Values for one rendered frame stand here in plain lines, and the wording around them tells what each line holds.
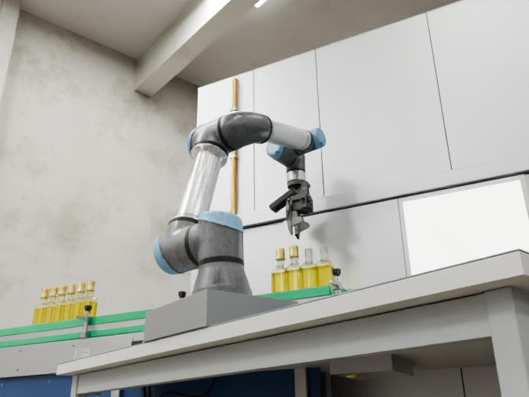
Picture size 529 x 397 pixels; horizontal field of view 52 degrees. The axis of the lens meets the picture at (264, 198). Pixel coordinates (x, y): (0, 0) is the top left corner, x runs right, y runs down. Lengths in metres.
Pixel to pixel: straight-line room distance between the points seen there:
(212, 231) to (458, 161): 1.07
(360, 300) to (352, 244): 1.18
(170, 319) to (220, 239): 0.23
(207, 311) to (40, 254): 3.83
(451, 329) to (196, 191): 0.92
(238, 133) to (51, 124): 3.91
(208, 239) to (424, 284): 0.68
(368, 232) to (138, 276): 3.52
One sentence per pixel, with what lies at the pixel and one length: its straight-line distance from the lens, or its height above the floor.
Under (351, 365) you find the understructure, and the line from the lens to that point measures 1.52.
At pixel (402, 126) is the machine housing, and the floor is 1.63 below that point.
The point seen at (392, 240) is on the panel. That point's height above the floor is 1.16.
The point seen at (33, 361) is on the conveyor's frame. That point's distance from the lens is 2.51.
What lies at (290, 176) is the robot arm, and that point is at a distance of 2.09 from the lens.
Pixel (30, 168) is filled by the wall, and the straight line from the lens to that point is 5.21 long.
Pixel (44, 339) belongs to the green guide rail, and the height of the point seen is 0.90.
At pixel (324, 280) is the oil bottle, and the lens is 1.92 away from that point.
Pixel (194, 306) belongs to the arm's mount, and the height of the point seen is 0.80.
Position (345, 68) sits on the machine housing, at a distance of 2.47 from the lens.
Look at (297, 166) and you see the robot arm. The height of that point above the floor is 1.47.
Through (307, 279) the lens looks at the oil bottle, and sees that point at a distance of 1.95.
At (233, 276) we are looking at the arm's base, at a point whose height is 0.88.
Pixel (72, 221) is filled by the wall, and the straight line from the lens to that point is 5.17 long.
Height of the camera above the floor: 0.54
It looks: 23 degrees up
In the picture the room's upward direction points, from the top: 1 degrees counter-clockwise
